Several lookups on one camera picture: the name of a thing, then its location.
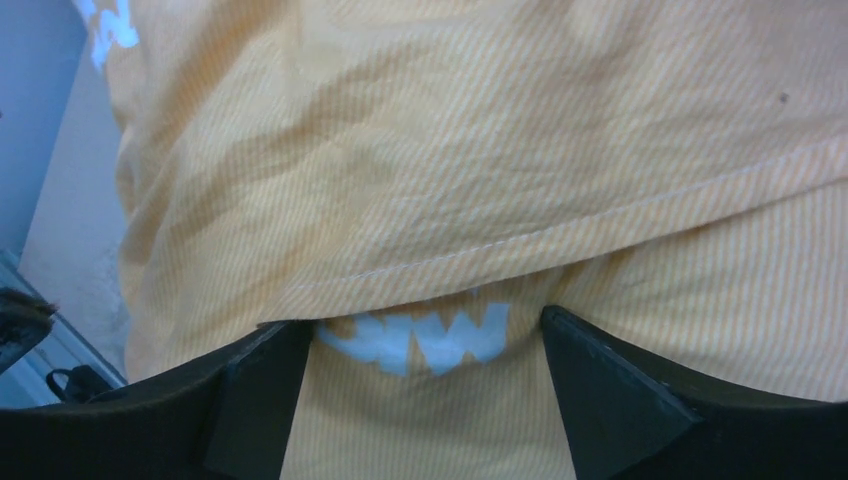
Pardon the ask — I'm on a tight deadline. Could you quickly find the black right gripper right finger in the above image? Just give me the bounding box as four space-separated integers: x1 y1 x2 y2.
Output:
540 306 847 479

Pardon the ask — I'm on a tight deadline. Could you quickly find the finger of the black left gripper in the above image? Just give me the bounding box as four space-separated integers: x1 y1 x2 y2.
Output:
1 288 57 373

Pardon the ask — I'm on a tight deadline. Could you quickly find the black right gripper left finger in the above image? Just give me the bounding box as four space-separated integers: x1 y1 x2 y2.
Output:
1 321 313 479

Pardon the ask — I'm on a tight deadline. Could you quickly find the orange Mickey Mouse pillowcase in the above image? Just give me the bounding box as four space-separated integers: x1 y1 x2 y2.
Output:
77 0 847 479

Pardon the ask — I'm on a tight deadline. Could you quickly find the aluminium frame rail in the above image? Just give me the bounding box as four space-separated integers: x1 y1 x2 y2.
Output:
0 248 127 409

